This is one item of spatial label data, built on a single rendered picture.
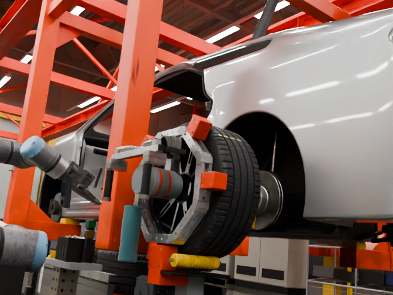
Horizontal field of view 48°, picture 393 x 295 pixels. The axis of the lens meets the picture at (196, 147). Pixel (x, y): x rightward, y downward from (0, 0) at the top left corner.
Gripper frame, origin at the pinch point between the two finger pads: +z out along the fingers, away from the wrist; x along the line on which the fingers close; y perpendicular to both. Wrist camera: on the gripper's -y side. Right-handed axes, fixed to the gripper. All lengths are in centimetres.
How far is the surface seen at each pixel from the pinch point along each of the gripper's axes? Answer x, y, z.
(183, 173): 7, 39, 33
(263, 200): -9, 52, 74
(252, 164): -25, 51, 43
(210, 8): 594, 680, 246
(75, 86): 597, 298, 109
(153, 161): -12.1, 25.2, 5.3
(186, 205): 0.4, 25.4, 39.3
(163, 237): 1.2, 6.2, 37.1
